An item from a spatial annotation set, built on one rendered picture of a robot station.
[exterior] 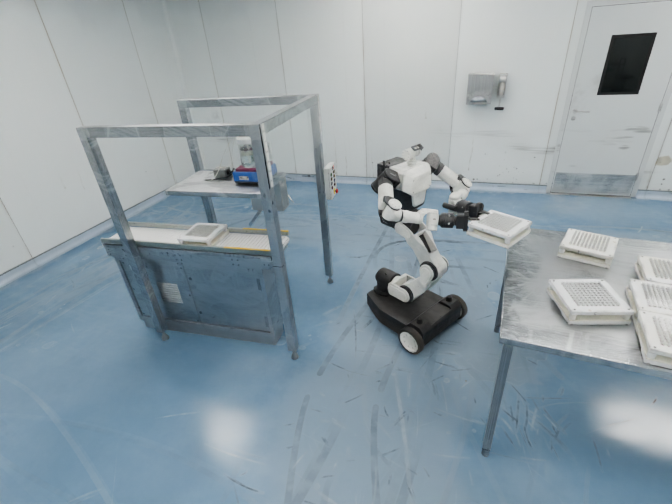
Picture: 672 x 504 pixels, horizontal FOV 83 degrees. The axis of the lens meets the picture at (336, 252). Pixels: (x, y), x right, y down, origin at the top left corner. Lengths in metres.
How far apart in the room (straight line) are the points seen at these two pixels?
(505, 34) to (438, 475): 4.58
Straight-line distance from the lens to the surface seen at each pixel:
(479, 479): 2.36
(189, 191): 2.39
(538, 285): 2.14
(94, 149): 2.73
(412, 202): 2.51
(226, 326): 3.06
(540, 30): 5.39
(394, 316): 2.87
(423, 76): 5.43
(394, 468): 2.32
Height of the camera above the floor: 2.00
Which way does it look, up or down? 30 degrees down
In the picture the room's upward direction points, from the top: 4 degrees counter-clockwise
